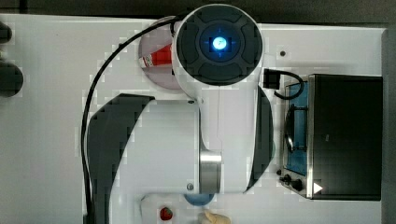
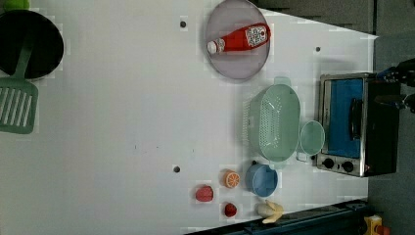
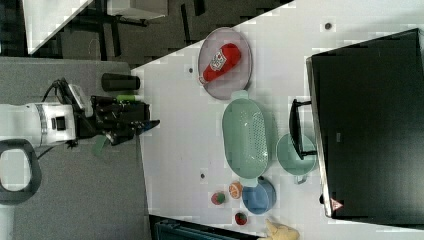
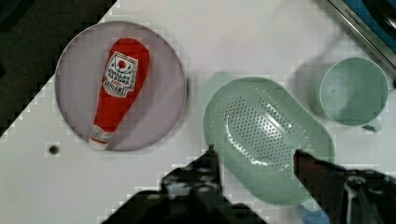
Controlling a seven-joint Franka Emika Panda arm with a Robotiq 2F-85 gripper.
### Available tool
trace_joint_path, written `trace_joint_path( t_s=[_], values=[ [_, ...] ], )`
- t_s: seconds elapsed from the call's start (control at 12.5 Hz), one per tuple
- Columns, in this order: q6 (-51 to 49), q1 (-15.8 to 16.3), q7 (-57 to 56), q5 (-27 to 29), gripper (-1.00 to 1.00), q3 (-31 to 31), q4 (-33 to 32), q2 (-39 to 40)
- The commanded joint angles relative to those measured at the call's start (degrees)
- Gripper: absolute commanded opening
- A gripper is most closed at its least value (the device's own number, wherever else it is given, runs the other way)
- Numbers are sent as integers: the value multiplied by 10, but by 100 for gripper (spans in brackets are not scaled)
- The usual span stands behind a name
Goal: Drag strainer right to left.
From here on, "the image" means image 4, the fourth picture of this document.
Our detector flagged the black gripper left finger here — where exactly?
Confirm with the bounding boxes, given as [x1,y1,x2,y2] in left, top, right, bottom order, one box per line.
[161,144,223,212]

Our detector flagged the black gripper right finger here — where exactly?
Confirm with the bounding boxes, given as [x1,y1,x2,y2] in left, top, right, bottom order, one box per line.
[293,149,396,224]

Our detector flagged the mint green plastic strainer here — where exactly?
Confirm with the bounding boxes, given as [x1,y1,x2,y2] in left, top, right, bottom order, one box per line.
[202,72,335,206]

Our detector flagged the blue plastic bowl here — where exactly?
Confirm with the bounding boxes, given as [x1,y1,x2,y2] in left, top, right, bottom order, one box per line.
[298,205,330,224]

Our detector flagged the grey round plate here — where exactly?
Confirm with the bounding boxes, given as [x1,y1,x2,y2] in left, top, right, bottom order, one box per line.
[55,21,187,151]

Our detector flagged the mint green plastic cup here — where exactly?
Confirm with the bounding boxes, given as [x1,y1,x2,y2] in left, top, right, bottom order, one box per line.
[307,57,389,133]

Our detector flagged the red plush ketchup bottle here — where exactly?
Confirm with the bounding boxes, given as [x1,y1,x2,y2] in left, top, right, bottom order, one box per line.
[89,37,150,150]

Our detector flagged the black toaster oven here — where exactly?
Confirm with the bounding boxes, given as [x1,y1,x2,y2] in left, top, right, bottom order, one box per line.
[322,0,396,76]

